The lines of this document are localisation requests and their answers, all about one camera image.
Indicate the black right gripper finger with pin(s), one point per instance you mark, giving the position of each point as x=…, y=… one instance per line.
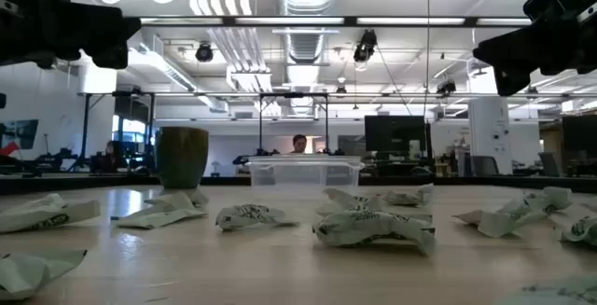
x=513, y=48
x=510, y=81

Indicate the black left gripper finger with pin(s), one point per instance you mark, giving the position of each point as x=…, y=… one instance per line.
x=112, y=58
x=114, y=30

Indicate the black background robot arm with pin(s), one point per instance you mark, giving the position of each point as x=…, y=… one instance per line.
x=333, y=152
x=56, y=162
x=252, y=158

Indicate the white column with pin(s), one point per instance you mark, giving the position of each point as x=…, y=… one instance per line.
x=490, y=132

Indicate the grey office chair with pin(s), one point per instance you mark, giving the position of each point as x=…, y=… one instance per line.
x=485, y=166

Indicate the person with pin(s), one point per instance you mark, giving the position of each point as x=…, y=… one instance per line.
x=299, y=144
x=111, y=158

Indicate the dark green cup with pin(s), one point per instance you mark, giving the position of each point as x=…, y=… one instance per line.
x=182, y=156

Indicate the red object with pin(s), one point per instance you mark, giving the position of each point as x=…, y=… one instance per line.
x=9, y=149

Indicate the clear plastic bin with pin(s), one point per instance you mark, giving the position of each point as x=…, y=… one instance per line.
x=303, y=174

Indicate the white rectangular ceiling duct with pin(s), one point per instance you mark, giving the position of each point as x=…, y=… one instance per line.
x=163, y=69

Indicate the black ceiling camera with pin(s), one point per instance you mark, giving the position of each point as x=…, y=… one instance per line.
x=365, y=46
x=446, y=87
x=204, y=53

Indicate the black background rig frame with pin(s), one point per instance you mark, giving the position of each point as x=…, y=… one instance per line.
x=260, y=123
x=85, y=132

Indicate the dark wall picture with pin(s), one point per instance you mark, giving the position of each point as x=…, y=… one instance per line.
x=23, y=132

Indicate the black overhead frame bar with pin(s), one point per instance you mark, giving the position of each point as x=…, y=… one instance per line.
x=228, y=21

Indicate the black table edge frame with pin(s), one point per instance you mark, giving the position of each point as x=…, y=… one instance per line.
x=70, y=183

